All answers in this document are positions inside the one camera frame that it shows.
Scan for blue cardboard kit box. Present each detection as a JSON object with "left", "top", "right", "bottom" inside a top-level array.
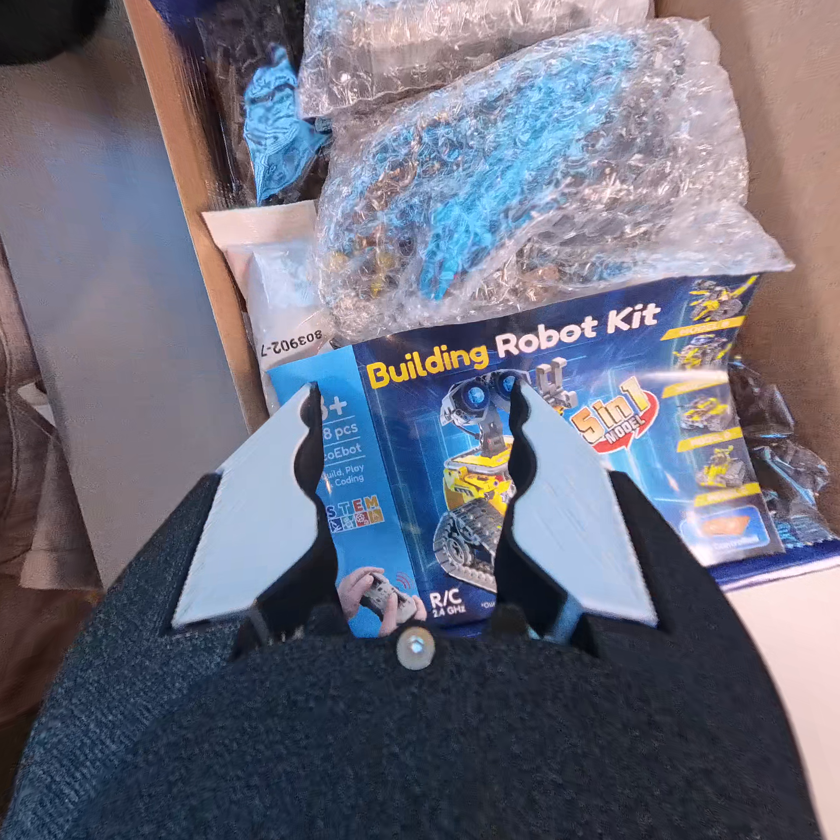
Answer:
[{"left": 121, "top": 0, "right": 840, "bottom": 592}]

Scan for white labelled parts bag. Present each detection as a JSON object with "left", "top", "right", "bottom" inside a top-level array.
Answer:
[{"left": 202, "top": 200, "right": 342, "bottom": 411}]

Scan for bubble wrap bag blue parts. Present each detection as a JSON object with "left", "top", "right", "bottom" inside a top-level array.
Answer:
[{"left": 315, "top": 16, "right": 796, "bottom": 342}]

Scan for blue robot kit booklet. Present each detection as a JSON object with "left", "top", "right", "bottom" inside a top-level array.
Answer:
[{"left": 266, "top": 274, "right": 785, "bottom": 641}]

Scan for grey desk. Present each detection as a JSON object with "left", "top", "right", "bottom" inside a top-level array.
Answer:
[{"left": 0, "top": 13, "right": 840, "bottom": 840}]

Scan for bag of wheels and beams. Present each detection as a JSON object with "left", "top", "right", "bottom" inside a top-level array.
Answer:
[{"left": 725, "top": 357, "right": 836, "bottom": 547}]

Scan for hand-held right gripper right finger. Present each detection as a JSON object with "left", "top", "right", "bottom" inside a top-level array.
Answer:
[{"left": 495, "top": 382, "right": 658, "bottom": 643}]

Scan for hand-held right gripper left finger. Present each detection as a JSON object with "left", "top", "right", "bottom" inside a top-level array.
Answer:
[{"left": 172, "top": 384, "right": 339, "bottom": 643}]

